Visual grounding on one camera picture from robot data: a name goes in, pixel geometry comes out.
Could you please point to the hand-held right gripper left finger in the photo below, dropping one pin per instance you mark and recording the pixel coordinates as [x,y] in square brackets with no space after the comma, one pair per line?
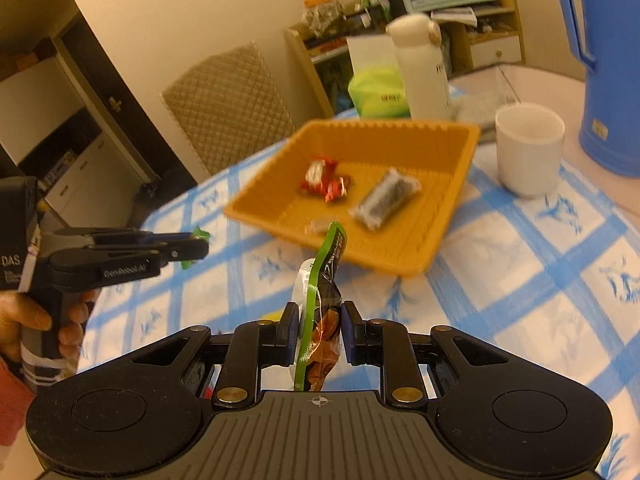
[289,334]

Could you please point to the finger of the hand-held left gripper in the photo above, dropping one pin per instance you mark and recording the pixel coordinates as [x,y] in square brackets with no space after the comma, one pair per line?
[187,251]
[115,238]

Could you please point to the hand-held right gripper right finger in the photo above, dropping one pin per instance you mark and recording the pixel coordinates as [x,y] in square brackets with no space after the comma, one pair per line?
[351,334]

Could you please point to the green white snack packet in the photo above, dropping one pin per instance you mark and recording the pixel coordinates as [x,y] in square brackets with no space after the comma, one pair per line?
[325,270]

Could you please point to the black seaweed packet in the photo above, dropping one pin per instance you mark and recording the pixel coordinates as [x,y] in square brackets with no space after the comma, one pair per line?
[385,200]

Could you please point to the small red candy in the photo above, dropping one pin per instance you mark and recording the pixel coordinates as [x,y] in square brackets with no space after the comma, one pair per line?
[337,188]

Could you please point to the red snack packet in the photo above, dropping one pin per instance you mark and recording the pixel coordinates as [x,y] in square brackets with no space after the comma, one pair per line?
[319,175]

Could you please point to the orange plastic basket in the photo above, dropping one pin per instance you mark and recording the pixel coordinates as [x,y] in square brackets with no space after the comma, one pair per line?
[425,195]

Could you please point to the person's left forearm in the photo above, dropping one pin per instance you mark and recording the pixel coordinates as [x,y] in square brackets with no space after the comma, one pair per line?
[10,400]

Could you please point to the person's left hand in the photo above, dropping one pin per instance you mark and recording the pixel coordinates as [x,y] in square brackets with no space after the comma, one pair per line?
[20,312]

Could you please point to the white cabinet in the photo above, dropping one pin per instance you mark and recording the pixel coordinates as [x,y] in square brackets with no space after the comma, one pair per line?
[75,170]

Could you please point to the quilted beige chair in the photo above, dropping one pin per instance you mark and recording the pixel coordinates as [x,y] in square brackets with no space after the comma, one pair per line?
[230,110]

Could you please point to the blue checkered tablecloth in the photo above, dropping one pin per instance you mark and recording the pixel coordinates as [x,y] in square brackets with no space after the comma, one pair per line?
[500,285]

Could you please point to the dark door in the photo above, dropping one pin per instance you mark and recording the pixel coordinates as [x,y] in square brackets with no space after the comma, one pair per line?
[130,70]

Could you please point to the green tissue pack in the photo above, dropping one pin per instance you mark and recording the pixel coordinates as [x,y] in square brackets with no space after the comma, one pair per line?
[377,92]

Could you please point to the white cup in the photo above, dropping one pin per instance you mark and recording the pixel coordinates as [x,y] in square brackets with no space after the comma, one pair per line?
[530,160]

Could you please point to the grey cloth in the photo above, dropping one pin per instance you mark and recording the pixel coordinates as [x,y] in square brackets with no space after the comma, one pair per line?
[480,110]

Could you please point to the white insulated bottle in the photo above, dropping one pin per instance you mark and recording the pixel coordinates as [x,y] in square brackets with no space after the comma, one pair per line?
[422,75]

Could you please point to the jar with orange lid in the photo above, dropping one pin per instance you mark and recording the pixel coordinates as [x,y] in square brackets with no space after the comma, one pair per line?
[324,15]

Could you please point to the wooden shelf unit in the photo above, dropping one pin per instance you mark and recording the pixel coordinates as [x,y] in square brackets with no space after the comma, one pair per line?
[495,50]

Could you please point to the stack of papers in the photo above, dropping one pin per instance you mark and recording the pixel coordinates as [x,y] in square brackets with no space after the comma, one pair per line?
[454,16]

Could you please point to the blue thermos jug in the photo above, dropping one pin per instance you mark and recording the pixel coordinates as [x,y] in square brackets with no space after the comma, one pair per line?
[610,110]

